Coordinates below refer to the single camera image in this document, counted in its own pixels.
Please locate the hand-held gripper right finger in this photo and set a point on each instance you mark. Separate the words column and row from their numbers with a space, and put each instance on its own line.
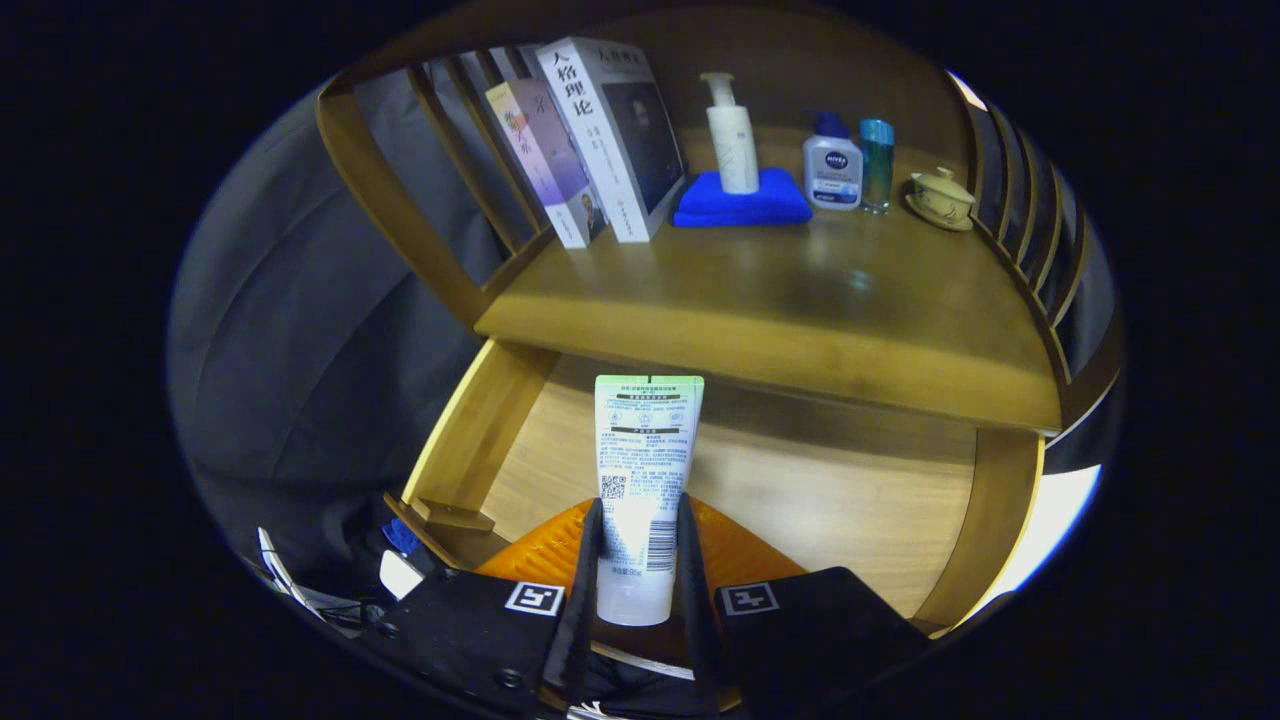
column 700, row 630

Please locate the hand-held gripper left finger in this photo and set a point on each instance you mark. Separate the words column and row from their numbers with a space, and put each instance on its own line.
column 580, row 630

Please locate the wooden drawer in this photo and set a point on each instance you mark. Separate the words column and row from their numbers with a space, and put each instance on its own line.
column 800, row 500

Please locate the white tube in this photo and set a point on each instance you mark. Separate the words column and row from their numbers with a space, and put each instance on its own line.
column 648, row 450

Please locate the wooden countertop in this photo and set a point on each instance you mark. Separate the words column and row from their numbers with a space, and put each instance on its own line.
column 800, row 300

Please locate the wooden cabinet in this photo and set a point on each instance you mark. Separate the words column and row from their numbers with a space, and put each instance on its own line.
column 800, row 70

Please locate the white panel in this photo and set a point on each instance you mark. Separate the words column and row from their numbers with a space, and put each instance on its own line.
column 1050, row 520

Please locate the black backdrop cloth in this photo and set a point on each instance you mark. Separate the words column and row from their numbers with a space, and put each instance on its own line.
column 280, row 350

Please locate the blue folded cloth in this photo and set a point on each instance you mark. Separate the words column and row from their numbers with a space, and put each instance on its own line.
column 720, row 208

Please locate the purple book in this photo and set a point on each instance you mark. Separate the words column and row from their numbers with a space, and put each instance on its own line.
column 545, row 160

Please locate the white bottle with blue cap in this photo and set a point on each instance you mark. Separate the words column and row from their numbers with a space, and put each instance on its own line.
column 832, row 170

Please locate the white pump bottle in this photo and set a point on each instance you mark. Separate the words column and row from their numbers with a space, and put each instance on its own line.
column 733, row 145

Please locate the lidded tea cup with saucer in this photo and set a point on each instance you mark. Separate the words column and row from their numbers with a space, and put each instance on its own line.
column 942, row 200

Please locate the white book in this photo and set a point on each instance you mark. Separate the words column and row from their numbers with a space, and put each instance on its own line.
column 600, row 130

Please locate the teal bottle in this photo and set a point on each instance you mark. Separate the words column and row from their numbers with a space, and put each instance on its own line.
column 877, row 160

